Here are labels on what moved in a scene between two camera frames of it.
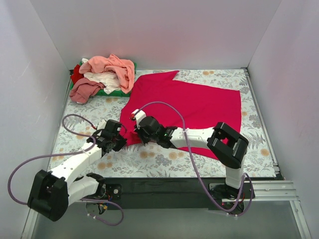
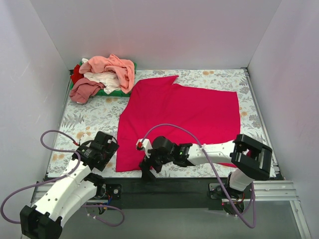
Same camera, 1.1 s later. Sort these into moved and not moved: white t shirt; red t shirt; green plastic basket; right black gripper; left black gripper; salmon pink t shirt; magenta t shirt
Moved: right black gripper; left black gripper; magenta t shirt
Not moved: white t shirt; salmon pink t shirt; green plastic basket; red t shirt
